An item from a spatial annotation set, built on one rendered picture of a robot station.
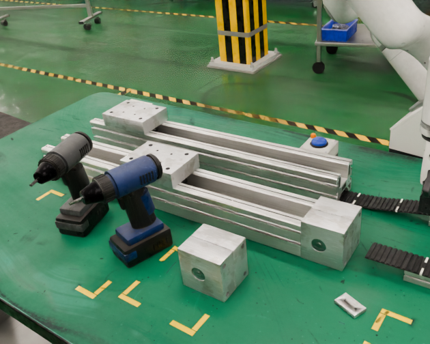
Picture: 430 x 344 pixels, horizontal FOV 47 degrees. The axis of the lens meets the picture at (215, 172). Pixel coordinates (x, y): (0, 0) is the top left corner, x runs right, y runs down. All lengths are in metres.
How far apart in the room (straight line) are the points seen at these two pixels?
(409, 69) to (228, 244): 0.75
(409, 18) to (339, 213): 0.39
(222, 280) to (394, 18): 0.57
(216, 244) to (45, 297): 0.37
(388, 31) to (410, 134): 0.49
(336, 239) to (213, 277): 0.25
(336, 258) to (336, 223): 0.07
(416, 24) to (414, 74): 0.47
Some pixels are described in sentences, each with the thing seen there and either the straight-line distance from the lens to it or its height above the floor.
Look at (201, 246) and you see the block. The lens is 0.96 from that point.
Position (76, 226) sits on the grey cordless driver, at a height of 0.82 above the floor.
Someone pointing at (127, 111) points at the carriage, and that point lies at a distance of 1.50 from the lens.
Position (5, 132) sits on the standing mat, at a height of 0.02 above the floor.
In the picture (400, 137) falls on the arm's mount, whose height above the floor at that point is 0.82.
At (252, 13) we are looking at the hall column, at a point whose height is 0.45.
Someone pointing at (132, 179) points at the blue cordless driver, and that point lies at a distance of 0.99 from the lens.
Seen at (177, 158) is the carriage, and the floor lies 0.90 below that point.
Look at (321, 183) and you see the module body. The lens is 1.18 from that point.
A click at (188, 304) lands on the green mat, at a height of 0.78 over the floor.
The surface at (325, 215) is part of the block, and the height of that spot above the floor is 0.87.
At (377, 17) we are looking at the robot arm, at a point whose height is 1.23.
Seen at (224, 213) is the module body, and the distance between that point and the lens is 1.10.
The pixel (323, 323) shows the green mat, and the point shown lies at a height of 0.78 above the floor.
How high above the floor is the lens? 1.48
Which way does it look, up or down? 31 degrees down
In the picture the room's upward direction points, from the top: 6 degrees counter-clockwise
